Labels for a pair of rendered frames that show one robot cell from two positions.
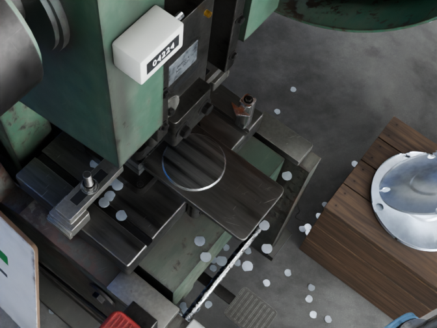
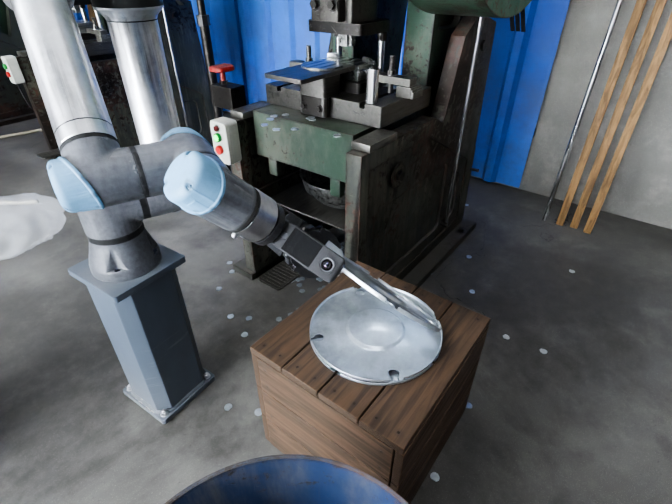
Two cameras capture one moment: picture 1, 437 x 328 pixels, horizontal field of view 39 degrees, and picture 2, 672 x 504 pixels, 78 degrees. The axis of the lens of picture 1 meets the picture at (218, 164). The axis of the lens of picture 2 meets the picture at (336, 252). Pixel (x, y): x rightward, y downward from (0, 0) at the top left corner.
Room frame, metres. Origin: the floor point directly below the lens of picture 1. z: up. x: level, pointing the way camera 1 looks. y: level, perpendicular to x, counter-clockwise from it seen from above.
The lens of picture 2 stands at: (0.79, -1.23, 1.02)
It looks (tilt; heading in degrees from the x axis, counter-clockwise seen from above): 34 degrees down; 100
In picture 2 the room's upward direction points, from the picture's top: straight up
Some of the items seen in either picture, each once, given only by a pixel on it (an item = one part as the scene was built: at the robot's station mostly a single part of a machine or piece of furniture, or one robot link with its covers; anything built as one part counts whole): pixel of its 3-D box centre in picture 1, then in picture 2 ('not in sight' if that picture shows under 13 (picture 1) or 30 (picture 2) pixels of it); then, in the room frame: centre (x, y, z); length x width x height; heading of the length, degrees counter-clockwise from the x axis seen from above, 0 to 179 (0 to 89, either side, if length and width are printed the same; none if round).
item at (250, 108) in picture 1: (245, 110); (372, 84); (0.69, -0.03, 0.75); 0.03 x 0.03 x 0.10; 62
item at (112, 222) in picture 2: not in sight; (108, 197); (0.18, -0.53, 0.62); 0.13 x 0.12 x 0.14; 41
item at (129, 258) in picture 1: (145, 150); (347, 94); (0.59, 0.16, 0.68); 0.45 x 0.30 x 0.06; 152
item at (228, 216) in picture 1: (211, 189); (312, 91); (0.51, 0.01, 0.72); 0.25 x 0.14 x 0.14; 62
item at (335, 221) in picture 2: not in sight; (347, 195); (0.60, 0.17, 0.31); 0.43 x 0.42 x 0.01; 152
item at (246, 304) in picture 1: (185, 263); (323, 249); (0.53, 0.04, 0.14); 0.59 x 0.10 x 0.05; 62
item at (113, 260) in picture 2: not in sight; (121, 244); (0.18, -0.54, 0.50); 0.15 x 0.15 x 0.10
